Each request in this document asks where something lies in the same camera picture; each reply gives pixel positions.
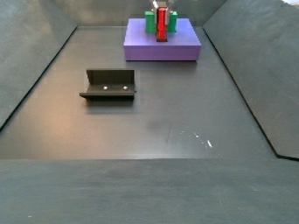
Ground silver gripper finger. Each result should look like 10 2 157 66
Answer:
165 0 175 25
151 0 159 23

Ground red peg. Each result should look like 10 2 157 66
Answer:
156 7 167 42

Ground purple board base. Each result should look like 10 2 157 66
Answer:
124 18 201 61

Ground brown T-shaped block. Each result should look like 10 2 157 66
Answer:
156 2 167 42

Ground right green block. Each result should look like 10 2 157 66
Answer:
167 11 177 32

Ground green block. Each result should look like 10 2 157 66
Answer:
144 11 156 33
167 11 177 32

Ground left green block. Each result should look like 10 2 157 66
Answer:
144 11 156 33

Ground black angled bracket stand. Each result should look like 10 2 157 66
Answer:
78 68 136 101

